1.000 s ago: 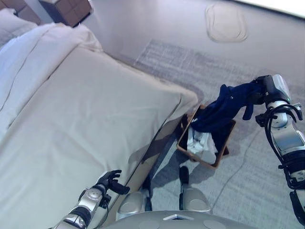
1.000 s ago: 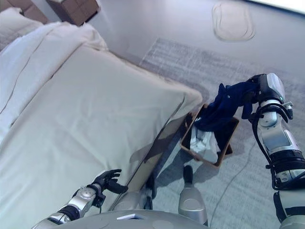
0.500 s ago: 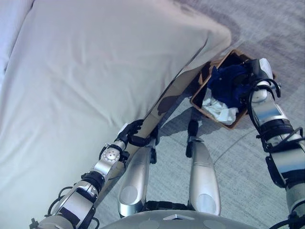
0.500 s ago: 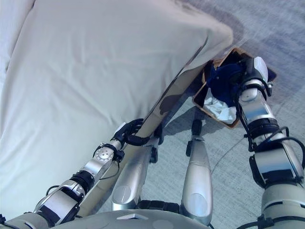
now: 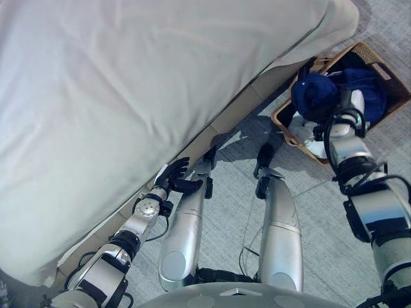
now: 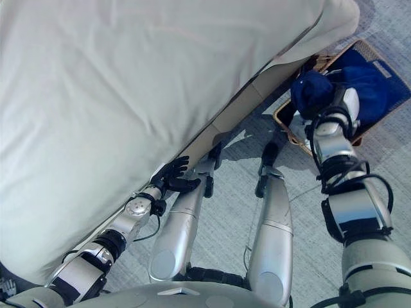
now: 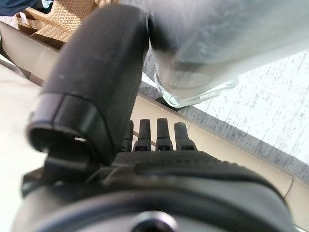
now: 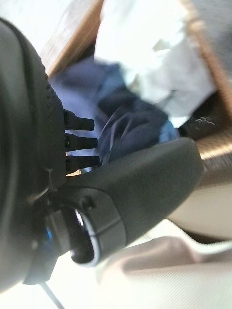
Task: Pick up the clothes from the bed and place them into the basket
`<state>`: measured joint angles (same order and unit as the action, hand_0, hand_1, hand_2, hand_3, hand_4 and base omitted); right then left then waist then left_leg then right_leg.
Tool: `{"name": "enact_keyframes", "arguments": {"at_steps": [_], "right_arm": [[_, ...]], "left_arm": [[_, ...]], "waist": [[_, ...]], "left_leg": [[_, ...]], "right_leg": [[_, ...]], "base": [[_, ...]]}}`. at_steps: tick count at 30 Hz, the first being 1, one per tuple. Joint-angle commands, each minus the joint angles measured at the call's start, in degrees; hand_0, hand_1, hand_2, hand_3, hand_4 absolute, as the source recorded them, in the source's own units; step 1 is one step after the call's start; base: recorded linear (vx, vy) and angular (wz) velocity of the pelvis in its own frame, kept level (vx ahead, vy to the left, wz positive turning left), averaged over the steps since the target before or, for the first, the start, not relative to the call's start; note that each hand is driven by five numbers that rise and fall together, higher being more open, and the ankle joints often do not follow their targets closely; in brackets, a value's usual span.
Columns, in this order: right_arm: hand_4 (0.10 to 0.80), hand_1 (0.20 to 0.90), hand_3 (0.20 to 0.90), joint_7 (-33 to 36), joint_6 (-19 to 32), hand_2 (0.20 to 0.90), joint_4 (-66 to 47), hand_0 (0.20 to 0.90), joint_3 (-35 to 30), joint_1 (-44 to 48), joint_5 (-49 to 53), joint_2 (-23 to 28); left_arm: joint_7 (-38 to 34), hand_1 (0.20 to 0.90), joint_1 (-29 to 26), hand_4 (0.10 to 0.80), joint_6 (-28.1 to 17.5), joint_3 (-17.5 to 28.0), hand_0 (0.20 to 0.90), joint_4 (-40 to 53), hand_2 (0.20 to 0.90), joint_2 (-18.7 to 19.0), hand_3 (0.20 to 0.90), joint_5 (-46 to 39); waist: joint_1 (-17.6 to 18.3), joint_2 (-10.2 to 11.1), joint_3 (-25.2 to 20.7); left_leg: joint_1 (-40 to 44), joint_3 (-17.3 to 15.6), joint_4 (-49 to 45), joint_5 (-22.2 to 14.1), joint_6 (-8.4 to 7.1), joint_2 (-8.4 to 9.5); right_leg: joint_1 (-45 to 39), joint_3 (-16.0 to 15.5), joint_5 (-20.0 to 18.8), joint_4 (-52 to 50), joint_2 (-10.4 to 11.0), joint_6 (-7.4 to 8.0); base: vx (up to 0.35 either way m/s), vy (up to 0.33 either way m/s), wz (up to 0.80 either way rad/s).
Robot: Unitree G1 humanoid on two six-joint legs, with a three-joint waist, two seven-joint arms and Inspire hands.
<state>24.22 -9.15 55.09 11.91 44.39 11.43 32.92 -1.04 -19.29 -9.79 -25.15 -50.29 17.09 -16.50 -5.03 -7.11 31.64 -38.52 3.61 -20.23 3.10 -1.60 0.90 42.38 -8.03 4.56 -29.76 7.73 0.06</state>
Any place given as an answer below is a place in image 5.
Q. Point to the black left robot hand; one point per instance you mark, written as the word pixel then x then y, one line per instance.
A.
pixel 175 171

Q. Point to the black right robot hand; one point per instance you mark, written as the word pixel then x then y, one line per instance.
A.
pixel 356 101

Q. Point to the navy blue garment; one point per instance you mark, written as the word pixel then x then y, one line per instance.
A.
pixel 314 96

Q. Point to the white garment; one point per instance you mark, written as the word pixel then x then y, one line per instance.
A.
pixel 305 134

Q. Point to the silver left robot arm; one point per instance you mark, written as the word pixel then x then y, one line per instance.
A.
pixel 141 218

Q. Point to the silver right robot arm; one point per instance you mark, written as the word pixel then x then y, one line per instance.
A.
pixel 375 205

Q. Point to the brown wicker basket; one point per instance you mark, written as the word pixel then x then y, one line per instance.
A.
pixel 395 93

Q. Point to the tan bed base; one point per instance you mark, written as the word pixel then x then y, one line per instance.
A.
pixel 231 117

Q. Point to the bed with beige sheet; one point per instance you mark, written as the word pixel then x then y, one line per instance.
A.
pixel 112 96

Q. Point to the silver right robot leg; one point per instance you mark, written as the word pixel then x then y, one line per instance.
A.
pixel 282 231

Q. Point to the large grey area rug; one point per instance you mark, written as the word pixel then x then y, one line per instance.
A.
pixel 321 224

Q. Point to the grey robot torso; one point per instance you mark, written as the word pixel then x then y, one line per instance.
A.
pixel 237 296

